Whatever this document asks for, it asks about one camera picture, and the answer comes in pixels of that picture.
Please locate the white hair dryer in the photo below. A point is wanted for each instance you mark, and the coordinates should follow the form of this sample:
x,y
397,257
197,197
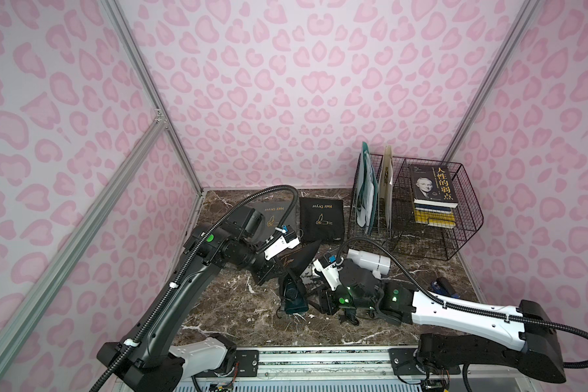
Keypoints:
x,y
379,265

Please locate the grey hair dryer pouch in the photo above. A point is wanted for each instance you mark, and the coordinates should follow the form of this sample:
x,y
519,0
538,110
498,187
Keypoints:
x,y
272,212

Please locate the yellow striped book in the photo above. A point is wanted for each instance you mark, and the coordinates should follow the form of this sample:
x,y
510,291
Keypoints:
x,y
442,217

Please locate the black portrait book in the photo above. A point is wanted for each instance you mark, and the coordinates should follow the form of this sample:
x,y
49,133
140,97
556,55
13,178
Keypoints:
x,y
432,185

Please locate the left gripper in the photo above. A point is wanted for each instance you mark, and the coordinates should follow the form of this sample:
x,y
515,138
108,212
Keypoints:
x,y
278,260

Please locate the black wire basket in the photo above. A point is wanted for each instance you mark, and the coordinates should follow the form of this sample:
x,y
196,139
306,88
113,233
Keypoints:
x,y
421,230

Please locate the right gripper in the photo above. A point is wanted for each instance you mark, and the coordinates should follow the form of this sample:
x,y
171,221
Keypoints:
x,y
321,287

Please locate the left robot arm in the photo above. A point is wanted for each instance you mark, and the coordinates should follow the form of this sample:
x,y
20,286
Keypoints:
x,y
146,358

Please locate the black pouch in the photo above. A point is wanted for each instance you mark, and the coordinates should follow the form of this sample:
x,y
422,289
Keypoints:
x,y
294,264
321,220

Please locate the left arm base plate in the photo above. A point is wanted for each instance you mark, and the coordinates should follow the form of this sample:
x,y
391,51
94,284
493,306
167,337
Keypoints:
x,y
243,363

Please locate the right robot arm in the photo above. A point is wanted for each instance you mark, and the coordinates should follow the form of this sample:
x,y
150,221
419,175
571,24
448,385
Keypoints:
x,y
516,337

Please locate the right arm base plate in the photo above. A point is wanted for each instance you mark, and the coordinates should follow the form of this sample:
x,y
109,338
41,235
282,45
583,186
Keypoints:
x,y
404,364

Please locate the blue stapler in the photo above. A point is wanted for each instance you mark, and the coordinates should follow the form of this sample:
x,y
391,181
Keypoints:
x,y
443,287

